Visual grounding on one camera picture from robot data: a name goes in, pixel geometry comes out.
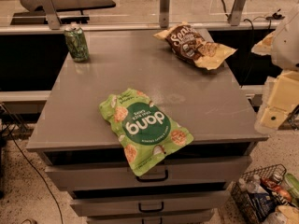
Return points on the grey drawer cabinet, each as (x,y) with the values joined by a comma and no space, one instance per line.
(210,105)

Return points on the top drawer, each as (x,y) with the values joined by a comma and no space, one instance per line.
(118,175)

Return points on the wire basket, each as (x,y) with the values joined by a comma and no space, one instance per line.
(241,198)

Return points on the green soda can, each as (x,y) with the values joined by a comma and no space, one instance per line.
(76,43)

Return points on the middle drawer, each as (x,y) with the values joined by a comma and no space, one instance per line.
(149,204)

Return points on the drawer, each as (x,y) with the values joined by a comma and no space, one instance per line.
(149,204)
(184,217)
(118,175)

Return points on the metal bracket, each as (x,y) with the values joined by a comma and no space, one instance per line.
(164,13)
(236,13)
(51,14)

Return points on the bottom drawer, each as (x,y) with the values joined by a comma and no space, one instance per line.
(184,217)

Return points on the middle metal bracket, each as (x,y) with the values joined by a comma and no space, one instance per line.
(164,13)

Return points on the red snack package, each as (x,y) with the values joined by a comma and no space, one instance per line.
(277,188)

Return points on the clear plastic water bottle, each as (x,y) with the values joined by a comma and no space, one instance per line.
(252,185)

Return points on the green can in basket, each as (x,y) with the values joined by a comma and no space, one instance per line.
(291,184)

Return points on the blue snack package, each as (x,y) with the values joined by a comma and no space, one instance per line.
(263,204)

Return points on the left metal bracket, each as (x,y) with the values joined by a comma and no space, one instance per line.
(51,14)

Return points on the green rice chip bag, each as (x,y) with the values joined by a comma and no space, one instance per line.
(145,132)

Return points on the right metal bracket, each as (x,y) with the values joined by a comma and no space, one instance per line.
(236,13)

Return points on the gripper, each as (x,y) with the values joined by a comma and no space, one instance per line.
(288,48)

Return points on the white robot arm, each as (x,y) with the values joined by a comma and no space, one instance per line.
(283,44)

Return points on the brown chip bag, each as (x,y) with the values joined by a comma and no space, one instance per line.
(190,46)

